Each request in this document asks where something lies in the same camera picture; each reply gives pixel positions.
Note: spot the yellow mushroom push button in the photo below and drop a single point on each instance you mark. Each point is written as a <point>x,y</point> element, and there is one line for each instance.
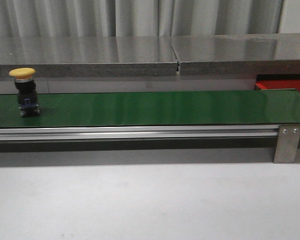
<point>27,97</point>

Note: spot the left grey stone slab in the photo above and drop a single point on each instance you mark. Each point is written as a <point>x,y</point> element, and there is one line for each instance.
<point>53,57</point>

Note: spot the grey stone slab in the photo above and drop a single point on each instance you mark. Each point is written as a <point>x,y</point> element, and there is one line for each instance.
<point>244,54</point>
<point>53,57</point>

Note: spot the right grey stone slab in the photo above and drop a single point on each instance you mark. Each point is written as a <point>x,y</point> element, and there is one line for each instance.
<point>244,54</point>

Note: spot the green conveyor belt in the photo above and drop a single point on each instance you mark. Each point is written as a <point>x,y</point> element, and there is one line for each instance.
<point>156,108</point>

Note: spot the red tray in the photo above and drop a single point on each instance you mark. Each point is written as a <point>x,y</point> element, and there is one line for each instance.
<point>277,81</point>

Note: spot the grey curtain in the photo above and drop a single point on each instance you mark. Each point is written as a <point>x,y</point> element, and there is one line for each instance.
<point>90,18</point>

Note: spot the aluminium conveyor frame rail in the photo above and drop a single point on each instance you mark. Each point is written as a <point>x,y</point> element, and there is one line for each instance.
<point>137,132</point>

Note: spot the steel conveyor support bracket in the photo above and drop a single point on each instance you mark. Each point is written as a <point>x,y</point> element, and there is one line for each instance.
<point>287,144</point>

